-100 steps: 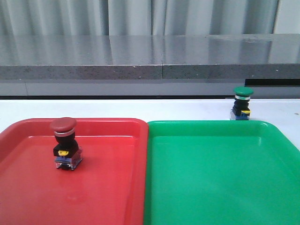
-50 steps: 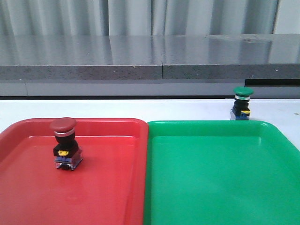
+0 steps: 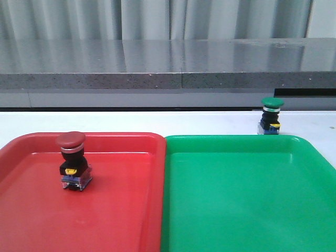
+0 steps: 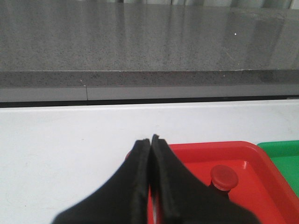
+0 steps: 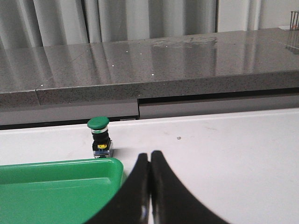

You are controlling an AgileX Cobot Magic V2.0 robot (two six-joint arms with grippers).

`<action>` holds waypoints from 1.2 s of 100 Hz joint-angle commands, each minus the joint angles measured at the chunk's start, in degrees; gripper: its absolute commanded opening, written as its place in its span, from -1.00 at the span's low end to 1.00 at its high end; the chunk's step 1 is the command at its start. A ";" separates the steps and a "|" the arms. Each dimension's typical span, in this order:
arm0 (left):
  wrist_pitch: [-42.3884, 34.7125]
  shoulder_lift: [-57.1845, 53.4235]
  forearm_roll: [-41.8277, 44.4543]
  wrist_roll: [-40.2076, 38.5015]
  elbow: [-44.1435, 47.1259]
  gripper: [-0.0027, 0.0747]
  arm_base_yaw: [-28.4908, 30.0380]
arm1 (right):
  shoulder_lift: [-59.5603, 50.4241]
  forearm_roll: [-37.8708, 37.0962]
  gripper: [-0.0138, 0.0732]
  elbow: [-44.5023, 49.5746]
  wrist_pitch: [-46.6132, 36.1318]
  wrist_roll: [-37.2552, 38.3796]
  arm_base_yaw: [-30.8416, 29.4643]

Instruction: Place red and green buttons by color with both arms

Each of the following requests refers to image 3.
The red mushroom push button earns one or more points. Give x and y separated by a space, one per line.
75 172

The white pleated curtain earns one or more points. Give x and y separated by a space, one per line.
164 20

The red plastic tray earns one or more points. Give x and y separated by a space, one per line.
119 210

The green mushroom push button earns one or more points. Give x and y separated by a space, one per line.
269 124

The green plastic tray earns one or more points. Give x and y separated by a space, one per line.
247 193

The grey granite counter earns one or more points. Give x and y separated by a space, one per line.
167 74

